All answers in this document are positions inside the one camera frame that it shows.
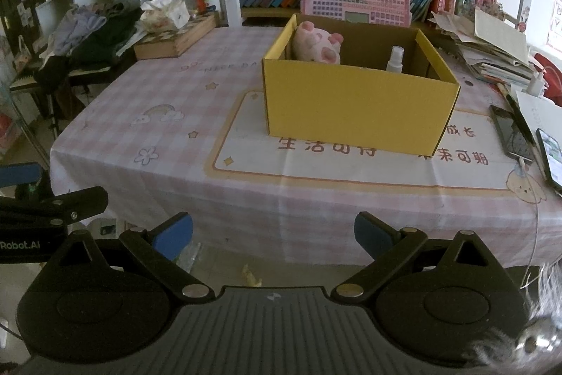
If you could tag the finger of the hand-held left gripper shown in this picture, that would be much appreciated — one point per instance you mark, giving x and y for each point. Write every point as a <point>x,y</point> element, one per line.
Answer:
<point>83,203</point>
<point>19,175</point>

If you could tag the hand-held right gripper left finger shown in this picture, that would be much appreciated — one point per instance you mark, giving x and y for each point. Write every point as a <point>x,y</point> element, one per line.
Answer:
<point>173,236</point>

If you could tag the pink checked tablecloth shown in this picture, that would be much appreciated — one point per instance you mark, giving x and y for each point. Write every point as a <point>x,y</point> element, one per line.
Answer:
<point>175,181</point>

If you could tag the black smartphone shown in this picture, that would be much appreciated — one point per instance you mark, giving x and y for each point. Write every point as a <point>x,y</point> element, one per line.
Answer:
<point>551,159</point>
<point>511,133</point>

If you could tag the white plug charger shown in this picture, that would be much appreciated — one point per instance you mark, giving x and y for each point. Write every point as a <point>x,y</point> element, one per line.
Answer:
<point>535,85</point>

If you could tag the pink plush pig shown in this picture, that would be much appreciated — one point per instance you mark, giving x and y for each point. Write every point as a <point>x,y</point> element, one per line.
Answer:
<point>314,43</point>

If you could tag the pile of papers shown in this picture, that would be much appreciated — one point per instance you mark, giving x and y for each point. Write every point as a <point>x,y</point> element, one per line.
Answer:
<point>491,36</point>

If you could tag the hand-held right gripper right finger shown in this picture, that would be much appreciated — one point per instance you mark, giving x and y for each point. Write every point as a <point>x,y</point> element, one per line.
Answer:
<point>373,236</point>

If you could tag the red plastic object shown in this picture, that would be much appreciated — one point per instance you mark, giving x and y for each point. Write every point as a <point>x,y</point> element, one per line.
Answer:
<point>551,69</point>

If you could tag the green white jar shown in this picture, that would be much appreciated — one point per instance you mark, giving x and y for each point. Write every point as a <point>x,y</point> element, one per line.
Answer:
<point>211,2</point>

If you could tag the pile of clothes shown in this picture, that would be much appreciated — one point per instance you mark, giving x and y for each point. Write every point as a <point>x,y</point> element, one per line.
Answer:
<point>96,36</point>

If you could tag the yellow cardboard box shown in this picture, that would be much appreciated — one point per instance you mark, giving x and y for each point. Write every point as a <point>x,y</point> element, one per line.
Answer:
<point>351,107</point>

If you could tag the floral tissue pack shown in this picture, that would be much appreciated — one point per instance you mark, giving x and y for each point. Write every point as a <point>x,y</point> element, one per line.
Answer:
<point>164,17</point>

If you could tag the wooden chess box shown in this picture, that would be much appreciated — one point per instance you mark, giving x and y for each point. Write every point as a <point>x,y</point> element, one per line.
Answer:
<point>175,43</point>

